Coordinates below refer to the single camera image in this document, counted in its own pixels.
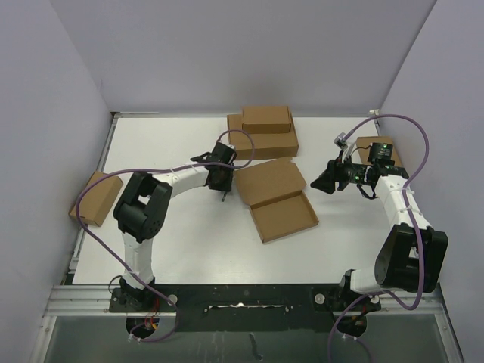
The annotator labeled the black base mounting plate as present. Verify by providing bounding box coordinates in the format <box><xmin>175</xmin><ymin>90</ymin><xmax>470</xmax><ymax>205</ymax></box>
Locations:
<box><xmin>109</xmin><ymin>284</ymin><xmax>381</xmax><ymax>338</ymax></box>

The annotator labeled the large closed cardboard box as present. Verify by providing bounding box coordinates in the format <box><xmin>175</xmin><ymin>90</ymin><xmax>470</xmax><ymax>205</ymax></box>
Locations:
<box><xmin>227</xmin><ymin>114</ymin><xmax>299</xmax><ymax>161</ymax></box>

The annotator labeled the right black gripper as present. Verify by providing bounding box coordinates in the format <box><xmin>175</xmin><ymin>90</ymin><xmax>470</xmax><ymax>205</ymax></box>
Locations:
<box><xmin>311</xmin><ymin>150</ymin><xmax>369</xmax><ymax>194</ymax></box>

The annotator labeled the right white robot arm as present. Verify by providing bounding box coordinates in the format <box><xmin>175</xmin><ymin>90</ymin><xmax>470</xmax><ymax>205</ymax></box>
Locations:
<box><xmin>310</xmin><ymin>143</ymin><xmax>448</xmax><ymax>309</ymax></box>

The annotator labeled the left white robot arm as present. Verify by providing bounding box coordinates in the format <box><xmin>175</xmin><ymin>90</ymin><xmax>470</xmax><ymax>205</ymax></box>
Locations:
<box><xmin>113</xmin><ymin>141</ymin><xmax>237</xmax><ymax>311</ymax></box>

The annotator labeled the small closed cardboard box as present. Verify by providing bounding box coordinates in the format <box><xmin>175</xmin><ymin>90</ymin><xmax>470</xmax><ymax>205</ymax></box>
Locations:
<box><xmin>242</xmin><ymin>106</ymin><xmax>291</xmax><ymax>134</ymax></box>

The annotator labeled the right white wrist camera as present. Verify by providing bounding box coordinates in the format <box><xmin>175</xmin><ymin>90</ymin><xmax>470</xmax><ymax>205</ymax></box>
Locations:
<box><xmin>334</xmin><ymin>132</ymin><xmax>353</xmax><ymax>161</ymax></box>

